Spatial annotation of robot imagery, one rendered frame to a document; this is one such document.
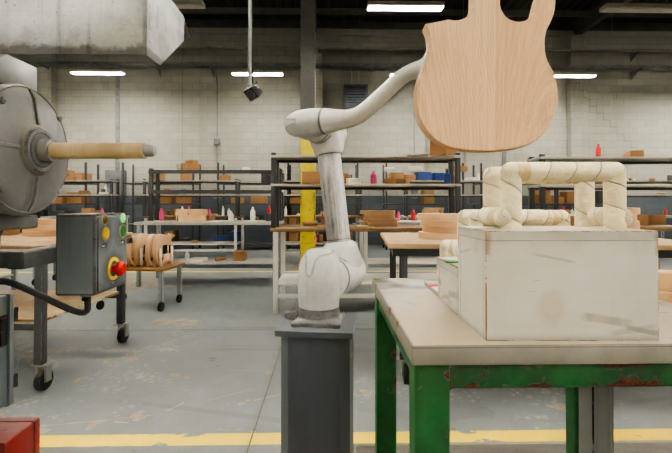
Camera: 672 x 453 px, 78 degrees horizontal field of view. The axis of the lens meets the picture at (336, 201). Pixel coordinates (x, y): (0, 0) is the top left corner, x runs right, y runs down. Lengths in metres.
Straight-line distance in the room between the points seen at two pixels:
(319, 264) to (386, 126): 10.74
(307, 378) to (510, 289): 1.01
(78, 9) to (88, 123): 12.99
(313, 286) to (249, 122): 10.88
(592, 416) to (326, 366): 0.79
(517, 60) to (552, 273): 0.60
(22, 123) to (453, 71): 0.93
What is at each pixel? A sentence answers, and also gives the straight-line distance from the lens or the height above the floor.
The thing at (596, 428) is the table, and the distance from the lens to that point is 1.33.
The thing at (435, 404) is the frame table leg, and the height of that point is 0.84.
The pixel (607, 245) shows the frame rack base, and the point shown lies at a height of 1.08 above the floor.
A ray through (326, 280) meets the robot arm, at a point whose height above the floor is 0.87.
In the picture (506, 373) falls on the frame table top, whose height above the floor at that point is 0.88.
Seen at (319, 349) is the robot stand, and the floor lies 0.64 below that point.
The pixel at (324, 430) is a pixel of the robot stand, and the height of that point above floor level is 0.36.
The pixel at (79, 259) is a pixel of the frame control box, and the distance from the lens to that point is 1.20.
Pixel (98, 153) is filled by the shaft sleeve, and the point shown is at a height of 1.24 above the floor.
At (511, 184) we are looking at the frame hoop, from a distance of 0.72.
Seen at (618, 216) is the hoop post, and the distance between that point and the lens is 0.80.
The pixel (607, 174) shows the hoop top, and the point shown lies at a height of 1.19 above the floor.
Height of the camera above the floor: 1.14
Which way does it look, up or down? 1 degrees up
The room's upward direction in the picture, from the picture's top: straight up
